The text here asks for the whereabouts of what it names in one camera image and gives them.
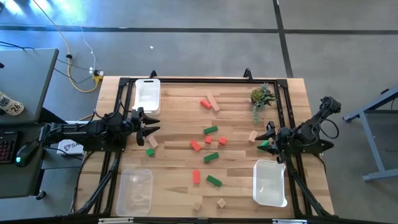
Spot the silver metal bracket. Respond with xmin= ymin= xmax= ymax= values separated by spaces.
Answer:
xmin=272 ymin=218 xmax=308 ymax=224
xmin=98 ymin=217 xmax=134 ymax=224

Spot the white plastic bin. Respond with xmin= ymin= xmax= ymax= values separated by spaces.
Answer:
xmin=252 ymin=159 xmax=289 ymax=208
xmin=132 ymin=78 xmax=162 ymax=116

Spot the black aluminium table frame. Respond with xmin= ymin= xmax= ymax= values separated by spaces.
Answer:
xmin=70 ymin=76 xmax=335 ymax=224

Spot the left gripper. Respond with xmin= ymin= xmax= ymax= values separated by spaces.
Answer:
xmin=126 ymin=107 xmax=161 ymax=147

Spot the yellow extension cable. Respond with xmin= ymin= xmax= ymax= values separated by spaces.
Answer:
xmin=32 ymin=0 xmax=103 ymax=93

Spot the black computer mouse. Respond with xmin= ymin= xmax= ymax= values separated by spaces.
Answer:
xmin=14 ymin=139 xmax=41 ymax=168

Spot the white printed box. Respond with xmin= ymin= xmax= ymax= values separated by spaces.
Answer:
xmin=57 ymin=139 xmax=85 ymax=156

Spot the potted succulent plant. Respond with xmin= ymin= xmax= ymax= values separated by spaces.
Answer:
xmin=250 ymin=82 xmax=278 ymax=124

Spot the dark desk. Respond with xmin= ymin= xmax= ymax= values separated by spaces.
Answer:
xmin=0 ymin=121 xmax=85 ymax=200

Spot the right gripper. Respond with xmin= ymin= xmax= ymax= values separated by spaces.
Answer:
xmin=254 ymin=120 xmax=292 ymax=165

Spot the white cable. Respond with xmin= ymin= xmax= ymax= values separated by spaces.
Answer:
xmin=74 ymin=18 xmax=97 ymax=75

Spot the grey desk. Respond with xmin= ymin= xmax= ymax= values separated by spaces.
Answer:
xmin=0 ymin=48 xmax=60 ymax=125

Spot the white printed bag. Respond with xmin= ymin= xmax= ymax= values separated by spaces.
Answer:
xmin=0 ymin=91 xmax=25 ymax=116

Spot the clear plastic bin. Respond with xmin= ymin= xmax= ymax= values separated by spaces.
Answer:
xmin=115 ymin=169 xmax=154 ymax=217

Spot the long natural wooden plank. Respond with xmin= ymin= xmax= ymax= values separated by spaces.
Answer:
xmin=206 ymin=91 xmax=221 ymax=113

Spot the black backlit keyboard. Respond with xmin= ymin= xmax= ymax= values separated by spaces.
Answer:
xmin=0 ymin=130 xmax=22 ymax=165

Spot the blue-grey table frame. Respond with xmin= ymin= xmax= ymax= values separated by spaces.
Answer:
xmin=343 ymin=85 xmax=398 ymax=182

